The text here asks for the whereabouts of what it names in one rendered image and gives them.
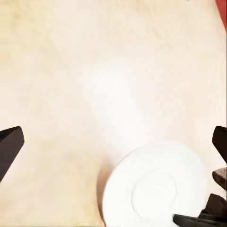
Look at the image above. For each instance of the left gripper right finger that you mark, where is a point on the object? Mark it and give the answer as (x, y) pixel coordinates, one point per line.
(219, 140)

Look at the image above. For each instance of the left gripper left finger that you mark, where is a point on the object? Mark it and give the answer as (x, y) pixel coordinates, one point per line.
(11, 142)

